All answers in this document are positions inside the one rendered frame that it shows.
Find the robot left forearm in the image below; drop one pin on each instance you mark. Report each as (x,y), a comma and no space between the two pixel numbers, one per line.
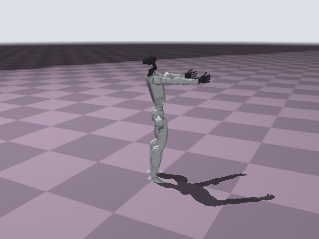
(175,75)

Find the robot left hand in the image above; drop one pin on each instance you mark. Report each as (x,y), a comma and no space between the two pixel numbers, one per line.
(189,74)

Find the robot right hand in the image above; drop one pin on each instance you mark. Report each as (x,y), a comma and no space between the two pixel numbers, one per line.
(204,79)

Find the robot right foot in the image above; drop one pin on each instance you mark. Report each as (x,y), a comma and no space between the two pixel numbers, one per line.
(157,180)

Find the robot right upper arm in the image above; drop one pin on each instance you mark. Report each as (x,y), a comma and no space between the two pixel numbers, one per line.
(158,80)

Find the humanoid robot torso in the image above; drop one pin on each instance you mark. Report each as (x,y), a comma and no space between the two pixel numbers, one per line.
(158,96)

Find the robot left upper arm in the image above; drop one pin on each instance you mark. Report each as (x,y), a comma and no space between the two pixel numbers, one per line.
(167,75)

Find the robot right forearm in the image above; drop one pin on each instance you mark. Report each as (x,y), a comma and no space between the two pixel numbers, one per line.
(184,81)

